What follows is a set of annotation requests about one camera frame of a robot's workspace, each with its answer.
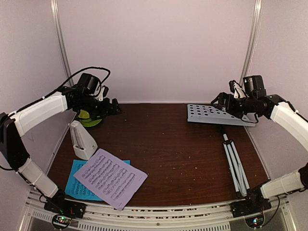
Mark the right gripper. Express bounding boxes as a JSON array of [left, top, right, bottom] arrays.
[[211, 92, 256, 118]]

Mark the blue sheet music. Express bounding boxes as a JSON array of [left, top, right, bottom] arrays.
[[64, 159, 131, 202]]

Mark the green saucer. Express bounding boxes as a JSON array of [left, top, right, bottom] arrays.
[[79, 117, 102, 128]]

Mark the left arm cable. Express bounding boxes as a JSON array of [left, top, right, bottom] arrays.
[[43, 66, 111, 99]]

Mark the left aluminium corner post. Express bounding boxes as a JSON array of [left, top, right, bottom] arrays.
[[50, 0, 71, 79]]

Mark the right aluminium corner post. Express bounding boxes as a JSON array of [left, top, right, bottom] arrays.
[[240, 0, 263, 84]]

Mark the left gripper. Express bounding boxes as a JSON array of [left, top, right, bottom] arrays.
[[76, 94, 123, 120]]

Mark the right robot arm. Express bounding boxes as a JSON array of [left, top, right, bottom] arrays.
[[210, 75, 308, 213]]

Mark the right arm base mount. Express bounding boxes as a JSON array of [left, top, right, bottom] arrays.
[[231, 188, 271, 229]]

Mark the white metronome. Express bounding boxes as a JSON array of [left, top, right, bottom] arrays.
[[69, 120, 98, 160]]

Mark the aluminium corner post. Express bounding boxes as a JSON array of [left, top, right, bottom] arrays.
[[240, 0, 263, 84], [50, 0, 71, 79]]

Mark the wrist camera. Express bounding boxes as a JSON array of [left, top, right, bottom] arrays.
[[96, 85, 109, 102], [229, 80, 248, 99]]

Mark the white music stand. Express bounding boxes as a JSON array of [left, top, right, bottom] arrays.
[[187, 104, 255, 198]]

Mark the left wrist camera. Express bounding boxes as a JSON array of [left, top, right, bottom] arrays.
[[96, 85, 109, 102]]

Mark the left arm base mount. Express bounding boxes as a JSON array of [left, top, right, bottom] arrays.
[[43, 189, 86, 231]]

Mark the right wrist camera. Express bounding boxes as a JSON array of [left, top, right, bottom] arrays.
[[229, 80, 248, 99]]

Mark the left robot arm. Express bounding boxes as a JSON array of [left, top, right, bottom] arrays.
[[0, 86, 121, 214]]

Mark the purple sheet music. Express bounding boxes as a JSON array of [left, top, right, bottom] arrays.
[[74, 149, 148, 211]]

